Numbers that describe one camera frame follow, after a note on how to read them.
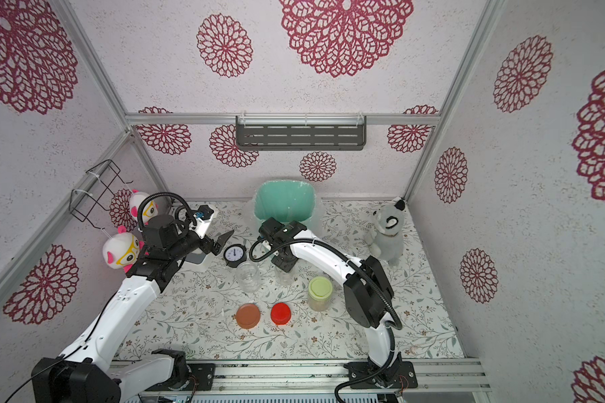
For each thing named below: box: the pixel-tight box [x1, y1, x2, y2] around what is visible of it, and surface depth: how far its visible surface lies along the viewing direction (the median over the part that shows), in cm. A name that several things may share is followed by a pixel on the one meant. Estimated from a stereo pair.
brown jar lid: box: [235, 302, 262, 330], surface depth 87 cm
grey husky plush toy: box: [363, 198, 406, 266], surface depth 94 cm
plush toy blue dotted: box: [129, 191, 159, 226], surface depth 96 cm
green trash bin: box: [254, 179, 316, 226], surface depth 94 cm
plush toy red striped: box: [102, 225, 145, 274], surface depth 82 cm
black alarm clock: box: [223, 243, 248, 268], surface depth 99 cm
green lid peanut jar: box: [307, 276, 334, 313], surface depth 80 cm
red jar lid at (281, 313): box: [270, 302, 293, 326], surface depth 87 cm
